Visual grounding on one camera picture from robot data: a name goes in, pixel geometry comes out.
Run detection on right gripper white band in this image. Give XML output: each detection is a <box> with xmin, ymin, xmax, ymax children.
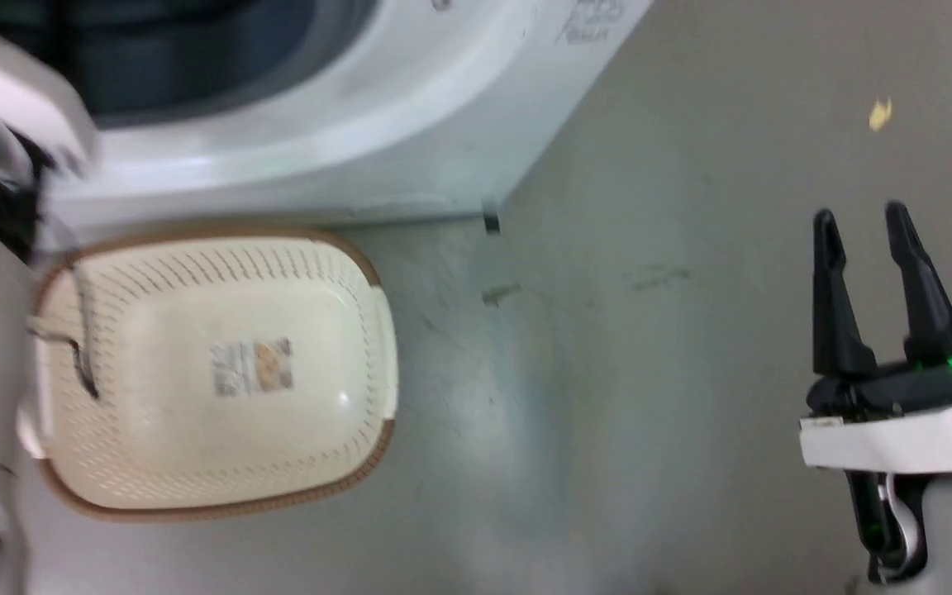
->
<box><xmin>798</xmin><ymin>201</ymin><xmax>952</xmax><ymax>475</ymax></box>

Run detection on white washing machine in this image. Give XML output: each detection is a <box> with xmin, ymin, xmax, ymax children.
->
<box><xmin>0</xmin><ymin>0</ymin><xmax>655</xmax><ymax>234</ymax></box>

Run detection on cream plastic laundry basket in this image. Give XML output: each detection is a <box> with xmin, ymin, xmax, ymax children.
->
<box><xmin>28</xmin><ymin>230</ymin><xmax>399</xmax><ymax>521</ymax></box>

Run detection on printed label sticker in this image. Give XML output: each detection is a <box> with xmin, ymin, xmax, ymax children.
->
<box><xmin>212</xmin><ymin>338</ymin><xmax>293</xmax><ymax>397</ymax></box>

